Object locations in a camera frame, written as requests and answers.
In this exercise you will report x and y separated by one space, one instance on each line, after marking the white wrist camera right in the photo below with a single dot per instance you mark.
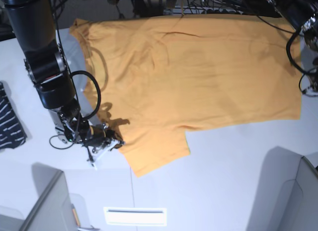
96 153

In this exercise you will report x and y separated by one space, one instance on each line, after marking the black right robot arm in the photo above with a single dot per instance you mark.
34 25

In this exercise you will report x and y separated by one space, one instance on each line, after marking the yellow orange T-shirt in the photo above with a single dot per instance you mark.
162 76

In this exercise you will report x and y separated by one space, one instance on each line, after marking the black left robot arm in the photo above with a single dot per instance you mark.
303 17

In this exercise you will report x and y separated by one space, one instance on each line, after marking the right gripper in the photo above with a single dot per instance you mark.
99 137

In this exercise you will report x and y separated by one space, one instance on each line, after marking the navy white striped garment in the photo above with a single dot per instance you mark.
12 134

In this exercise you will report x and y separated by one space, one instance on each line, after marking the black power strip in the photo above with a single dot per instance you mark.
194 9

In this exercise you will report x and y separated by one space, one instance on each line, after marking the grey bin right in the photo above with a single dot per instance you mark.
286 197

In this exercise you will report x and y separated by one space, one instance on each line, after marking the white paper label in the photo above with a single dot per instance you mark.
149 217

